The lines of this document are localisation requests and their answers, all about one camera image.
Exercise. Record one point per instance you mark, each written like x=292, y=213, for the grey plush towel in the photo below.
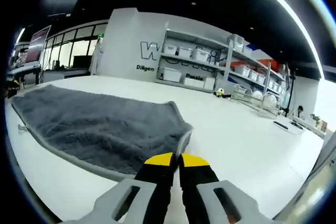
x=92, y=119

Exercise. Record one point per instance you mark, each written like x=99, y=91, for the black flat tool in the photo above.
x=280, y=125
x=297, y=127

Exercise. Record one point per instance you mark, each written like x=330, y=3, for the large display screen on stand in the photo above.
x=38, y=45

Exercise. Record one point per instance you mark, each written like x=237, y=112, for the grey counter cabinet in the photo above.
x=65, y=73

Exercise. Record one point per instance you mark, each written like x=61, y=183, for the black monitor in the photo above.
x=82, y=61

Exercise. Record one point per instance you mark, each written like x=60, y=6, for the white hanging coat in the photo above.
x=96, y=56

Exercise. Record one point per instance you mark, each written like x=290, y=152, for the idle hand-held gripper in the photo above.
x=221, y=93

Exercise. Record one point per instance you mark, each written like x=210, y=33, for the white round plate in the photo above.
x=257, y=96
x=270, y=101

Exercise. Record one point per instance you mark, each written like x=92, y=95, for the small black device red light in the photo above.
x=161, y=76

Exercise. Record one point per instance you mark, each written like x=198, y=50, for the group of white storage boxes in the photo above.
x=172, y=75

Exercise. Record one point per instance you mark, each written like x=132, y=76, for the potted green plant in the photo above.
x=315, y=118

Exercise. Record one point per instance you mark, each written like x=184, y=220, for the black tripod stand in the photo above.
x=291, y=90

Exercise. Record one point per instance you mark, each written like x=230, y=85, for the grey metal shelf rack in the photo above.
x=194, y=60

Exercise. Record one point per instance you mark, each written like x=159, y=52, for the curved ceiling light strip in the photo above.
x=288, y=11

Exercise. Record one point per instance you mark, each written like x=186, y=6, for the glass window wall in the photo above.
x=78, y=48

